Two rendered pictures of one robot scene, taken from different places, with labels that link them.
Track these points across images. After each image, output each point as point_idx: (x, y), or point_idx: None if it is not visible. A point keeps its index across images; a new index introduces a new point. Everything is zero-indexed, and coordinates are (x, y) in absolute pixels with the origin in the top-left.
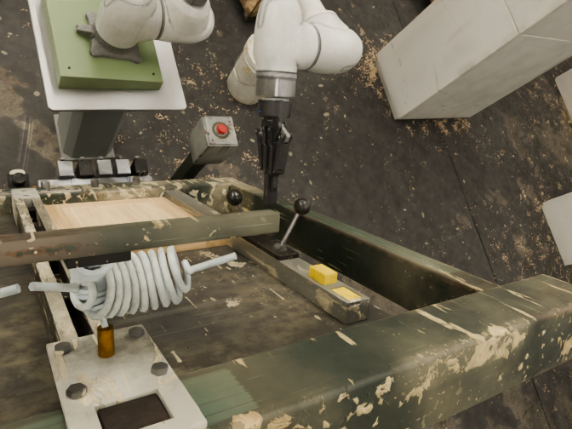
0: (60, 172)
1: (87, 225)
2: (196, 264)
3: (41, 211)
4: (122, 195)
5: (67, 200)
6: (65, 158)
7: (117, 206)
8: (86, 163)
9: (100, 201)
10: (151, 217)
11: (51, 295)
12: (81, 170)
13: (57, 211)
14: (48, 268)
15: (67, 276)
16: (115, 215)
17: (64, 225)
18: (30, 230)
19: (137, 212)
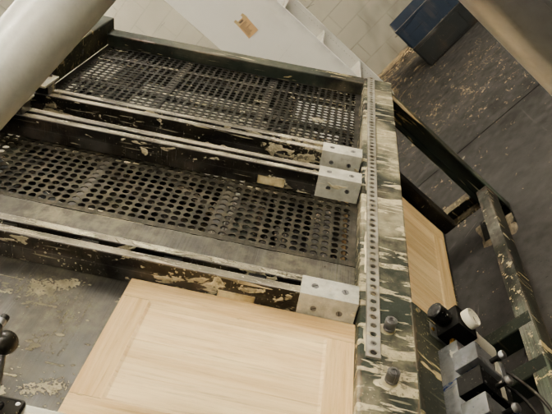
0: (457, 352)
1: (234, 331)
2: (34, 361)
3: (227, 273)
4: (354, 410)
5: (355, 348)
6: (501, 356)
7: (314, 394)
8: (476, 377)
9: (353, 386)
10: (223, 400)
11: (5, 215)
12: (463, 376)
13: (312, 328)
14: (54, 227)
15: (28, 229)
16: (260, 370)
17: (240, 312)
18: (163, 248)
19: (264, 399)
